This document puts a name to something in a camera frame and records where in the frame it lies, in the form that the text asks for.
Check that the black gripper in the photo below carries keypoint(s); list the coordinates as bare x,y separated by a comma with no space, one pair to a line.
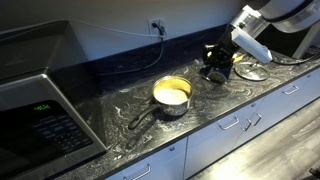
219,56

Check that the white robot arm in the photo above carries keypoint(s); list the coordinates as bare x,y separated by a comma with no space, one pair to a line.
288,16

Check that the glass pot lid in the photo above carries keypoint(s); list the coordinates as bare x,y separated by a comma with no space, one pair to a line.
252,71

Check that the blue pasta box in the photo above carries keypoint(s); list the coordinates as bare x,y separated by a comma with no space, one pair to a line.
220,75

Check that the black steel microwave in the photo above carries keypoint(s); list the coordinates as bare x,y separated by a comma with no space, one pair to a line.
46,94

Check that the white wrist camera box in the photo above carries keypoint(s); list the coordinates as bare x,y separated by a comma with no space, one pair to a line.
249,44

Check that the silver pot with black handle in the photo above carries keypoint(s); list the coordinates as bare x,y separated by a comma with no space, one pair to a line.
172,96

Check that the silver drawer handle right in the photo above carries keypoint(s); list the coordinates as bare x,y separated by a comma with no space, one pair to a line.
225,125

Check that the silver drawer handle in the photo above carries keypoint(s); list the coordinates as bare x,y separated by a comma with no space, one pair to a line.
225,125
291,90
139,174

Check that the white wall outlet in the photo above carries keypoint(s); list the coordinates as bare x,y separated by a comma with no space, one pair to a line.
156,27

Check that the silver cabinet handle pair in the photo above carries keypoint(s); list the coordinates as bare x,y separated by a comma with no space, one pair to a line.
251,122

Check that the silver drawer handle far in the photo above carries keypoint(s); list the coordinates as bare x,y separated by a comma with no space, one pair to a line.
291,90

